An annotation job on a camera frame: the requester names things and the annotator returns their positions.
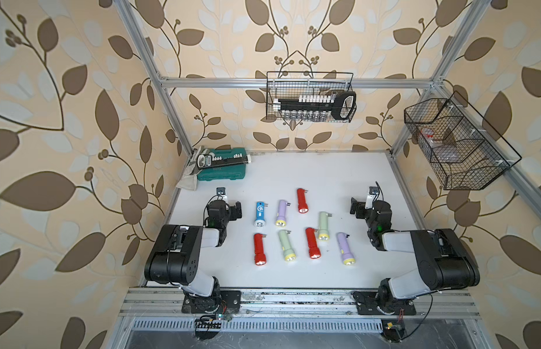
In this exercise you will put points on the green flashlight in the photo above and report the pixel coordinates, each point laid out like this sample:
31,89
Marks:
323,231
288,252

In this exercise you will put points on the socket set in basket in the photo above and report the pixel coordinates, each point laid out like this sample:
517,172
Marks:
335,107

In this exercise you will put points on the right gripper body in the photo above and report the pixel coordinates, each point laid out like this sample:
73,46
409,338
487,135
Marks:
362,213

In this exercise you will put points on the purple flashlight back row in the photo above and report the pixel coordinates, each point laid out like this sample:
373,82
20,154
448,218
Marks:
281,213

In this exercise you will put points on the black wire basket right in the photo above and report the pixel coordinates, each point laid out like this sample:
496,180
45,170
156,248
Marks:
469,151

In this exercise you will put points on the red flashlight front left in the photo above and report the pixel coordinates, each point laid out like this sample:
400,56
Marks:
260,258

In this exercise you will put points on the red flashlight back row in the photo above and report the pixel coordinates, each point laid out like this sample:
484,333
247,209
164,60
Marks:
302,201

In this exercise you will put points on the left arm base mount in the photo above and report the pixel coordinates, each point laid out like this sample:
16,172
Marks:
219,302

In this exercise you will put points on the socket set on case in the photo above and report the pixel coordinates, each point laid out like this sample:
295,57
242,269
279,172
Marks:
209,161

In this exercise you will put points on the folded paper manual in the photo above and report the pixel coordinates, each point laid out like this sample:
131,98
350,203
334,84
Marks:
189,180

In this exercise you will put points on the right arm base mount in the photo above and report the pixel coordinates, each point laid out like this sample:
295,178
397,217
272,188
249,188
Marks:
381,302

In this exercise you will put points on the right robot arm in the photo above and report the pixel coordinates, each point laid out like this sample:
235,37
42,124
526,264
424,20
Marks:
442,260

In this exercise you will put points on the green flashlight front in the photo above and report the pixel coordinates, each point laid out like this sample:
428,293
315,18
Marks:
288,252

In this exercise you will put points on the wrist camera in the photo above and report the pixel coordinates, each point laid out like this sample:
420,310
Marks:
373,194
222,194

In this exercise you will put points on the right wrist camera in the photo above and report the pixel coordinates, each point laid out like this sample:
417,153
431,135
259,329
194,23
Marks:
373,194

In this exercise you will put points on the purple flashlight front right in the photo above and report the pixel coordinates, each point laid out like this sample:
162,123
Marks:
347,256

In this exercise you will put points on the green tool case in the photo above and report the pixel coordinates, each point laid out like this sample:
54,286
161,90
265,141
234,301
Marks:
236,172

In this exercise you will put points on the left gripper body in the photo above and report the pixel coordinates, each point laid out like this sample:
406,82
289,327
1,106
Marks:
230,215

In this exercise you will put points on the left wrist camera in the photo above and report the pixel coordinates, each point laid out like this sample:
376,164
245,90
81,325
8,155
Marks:
222,194

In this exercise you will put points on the blue flashlight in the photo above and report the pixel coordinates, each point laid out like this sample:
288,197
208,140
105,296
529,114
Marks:
260,220

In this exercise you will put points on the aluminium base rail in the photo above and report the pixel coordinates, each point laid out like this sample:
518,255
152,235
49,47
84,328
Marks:
287,310

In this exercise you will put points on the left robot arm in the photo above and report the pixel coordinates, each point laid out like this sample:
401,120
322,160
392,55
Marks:
175,257

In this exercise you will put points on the red flashlight front middle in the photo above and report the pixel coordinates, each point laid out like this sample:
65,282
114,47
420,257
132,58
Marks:
314,251

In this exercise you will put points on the black wire basket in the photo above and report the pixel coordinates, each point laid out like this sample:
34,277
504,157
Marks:
292,84
469,151

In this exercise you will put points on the black wire basket centre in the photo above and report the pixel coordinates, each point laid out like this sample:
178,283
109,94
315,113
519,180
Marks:
292,84

